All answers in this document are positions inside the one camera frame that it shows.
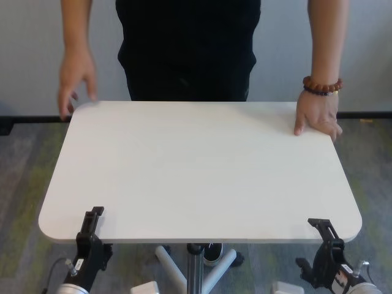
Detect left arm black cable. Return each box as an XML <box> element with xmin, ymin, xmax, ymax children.
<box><xmin>42</xmin><ymin>257</ymin><xmax>76</xmax><ymax>294</ymax></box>

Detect dark purple bead bracelet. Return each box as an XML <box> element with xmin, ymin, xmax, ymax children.
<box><xmin>303</xmin><ymin>85</ymin><xmax>340</xmax><ymax>97</ymax></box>

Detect brown wooden bead bracelet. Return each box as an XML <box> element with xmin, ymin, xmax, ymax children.
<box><xmin>302</xmin><ymin>75</ymin><xmax>344</xmax><ymax>92</ymax></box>

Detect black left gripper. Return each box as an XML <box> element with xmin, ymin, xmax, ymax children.
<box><xmin>72</xmin><ymin>206</ymin><xmax>114</xmax><ymax>285</ymax></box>

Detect white rectangular table top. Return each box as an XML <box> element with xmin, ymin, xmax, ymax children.
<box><xmin>38</xmin><ymin>100</ymin><xmax>363</xmax><ymax>244</ymax></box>

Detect person left forearm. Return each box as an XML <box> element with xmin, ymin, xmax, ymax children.
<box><xmin>307</xmin><ymin>0</ymin><xmax>350</xmax><ymax>86</ymax></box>

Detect white star table base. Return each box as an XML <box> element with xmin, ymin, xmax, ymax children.
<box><xmin>154</xmin><ymin>244</ymin><xmax>245</xmax><ymax>294</ymax></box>

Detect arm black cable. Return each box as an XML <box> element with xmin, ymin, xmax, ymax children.
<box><xmin>353</xmin><ymin>260</ymin><xmax>373</xmax><ymax>284</ymax></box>
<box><xmin>42</xmin><ymin>257</ymin><xmax>76</xmax><ymax>294</ymax></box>

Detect person left hand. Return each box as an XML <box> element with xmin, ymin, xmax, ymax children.
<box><xmin>293</xmin><ymin>90</ymin><xmax>344</xmax><ymax>141</ymax></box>

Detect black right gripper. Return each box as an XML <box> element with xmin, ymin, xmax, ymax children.
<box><xmin>295</xmin><ymin>217</ymin><xmax>366</xmax><ymax>291</ymax></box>

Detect person right hand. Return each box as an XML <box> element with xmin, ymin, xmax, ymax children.
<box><xmin>58</xmin><ymin>48</ymin><xmax>99</xmax><ymax>122</ymax></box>

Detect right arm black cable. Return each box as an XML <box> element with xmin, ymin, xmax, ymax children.
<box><xmin>353</xmin><ymin>260</ymin><xmax>373</xmax><ymax>284</ymax></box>

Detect person right forearm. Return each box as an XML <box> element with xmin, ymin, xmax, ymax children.
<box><xmin>61</xmin><ymin>0</ymin><xmax>92</xmax><ymax>59</ymax></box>

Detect black wall baseboard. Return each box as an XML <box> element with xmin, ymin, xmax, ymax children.
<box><xmin>0</xmin><ymin>111</ymin><xmax>392</xmax><ymax>123</ymax></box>

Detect person black shirt torso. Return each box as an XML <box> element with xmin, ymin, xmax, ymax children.
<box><xmin>115</xmin><ymin>0</ymin><xmax>263</xmax><ymax>102</ymax></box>

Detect black sneaker white laces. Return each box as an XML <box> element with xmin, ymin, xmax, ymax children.
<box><xmin>203</xmin><ymin>243</ymin><xmax>224</xmax><ymax>266</ymax></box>

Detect black floor box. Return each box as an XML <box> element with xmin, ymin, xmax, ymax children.
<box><xmin>0</xmin><ymin>116</ymin><xmax>15</xmax><ymax>137</ymax></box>

